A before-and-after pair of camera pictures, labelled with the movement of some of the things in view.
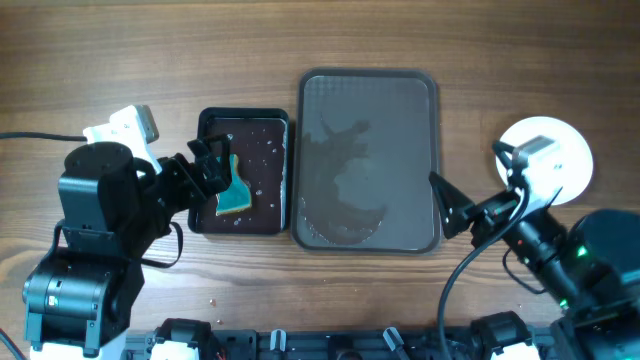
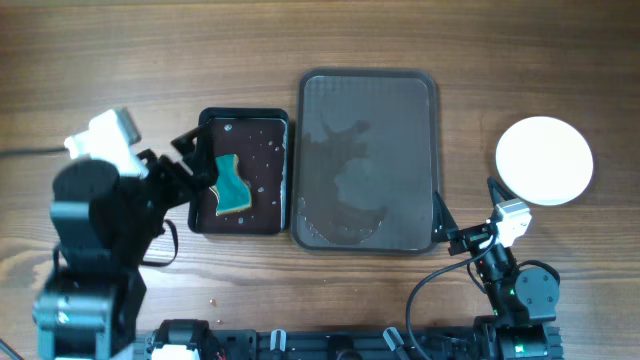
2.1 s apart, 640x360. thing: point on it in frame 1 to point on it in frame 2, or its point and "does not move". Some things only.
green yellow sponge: x=237 y=196 does not move
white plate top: x=575 y=156 does not move
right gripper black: x=493 y=215 to x=444 y=221
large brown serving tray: x=364 y=145 does not move
